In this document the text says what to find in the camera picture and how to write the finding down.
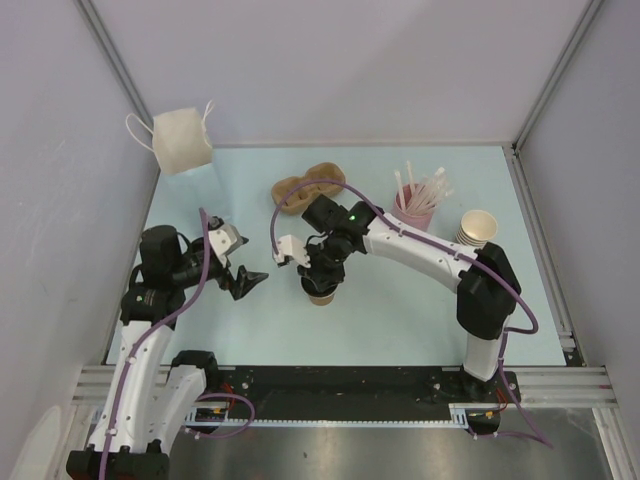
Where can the single black cup lid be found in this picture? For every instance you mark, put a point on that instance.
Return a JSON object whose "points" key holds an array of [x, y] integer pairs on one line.
{"points": [[317, 287]]}

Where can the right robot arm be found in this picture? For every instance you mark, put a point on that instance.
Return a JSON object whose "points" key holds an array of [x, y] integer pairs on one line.
{"points": [[482, 279]]}

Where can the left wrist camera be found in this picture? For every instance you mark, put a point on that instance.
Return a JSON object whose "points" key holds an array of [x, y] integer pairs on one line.
{"points": [[223, 238]]}

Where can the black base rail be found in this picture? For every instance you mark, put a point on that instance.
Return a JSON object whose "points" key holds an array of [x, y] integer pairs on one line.
{"points": [[307, 395]]}

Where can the light blue paper bag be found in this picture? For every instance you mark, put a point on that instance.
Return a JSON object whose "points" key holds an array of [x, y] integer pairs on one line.
{"points": [[184, 152]]}

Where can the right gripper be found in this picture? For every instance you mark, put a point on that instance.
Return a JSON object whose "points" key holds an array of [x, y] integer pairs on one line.
{"points": [[319, 273]]}

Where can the stack of paper cups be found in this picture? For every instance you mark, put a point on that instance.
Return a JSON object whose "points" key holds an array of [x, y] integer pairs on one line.
{"points": [[477, 228]]}

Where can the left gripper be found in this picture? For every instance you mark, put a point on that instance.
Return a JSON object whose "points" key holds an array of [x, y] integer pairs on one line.
{"points": [[243, 281]]}

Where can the stacked brown pulp carriers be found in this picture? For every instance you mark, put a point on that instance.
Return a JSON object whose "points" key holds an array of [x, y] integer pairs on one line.
{"points": [[302, 190]]}

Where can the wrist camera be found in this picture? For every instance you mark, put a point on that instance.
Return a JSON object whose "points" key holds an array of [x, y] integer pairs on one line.
{"points": [[291, 249], [223, 238]]}

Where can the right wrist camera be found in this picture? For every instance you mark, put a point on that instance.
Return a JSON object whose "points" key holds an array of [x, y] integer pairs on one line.
{"points": [[291, 249]]}

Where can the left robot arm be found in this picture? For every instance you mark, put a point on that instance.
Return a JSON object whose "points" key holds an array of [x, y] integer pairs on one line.
{"points": [[135, 433]]}

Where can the single brown paper cup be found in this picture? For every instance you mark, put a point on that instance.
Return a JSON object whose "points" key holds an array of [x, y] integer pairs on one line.
{"points": [[322, 300]]}

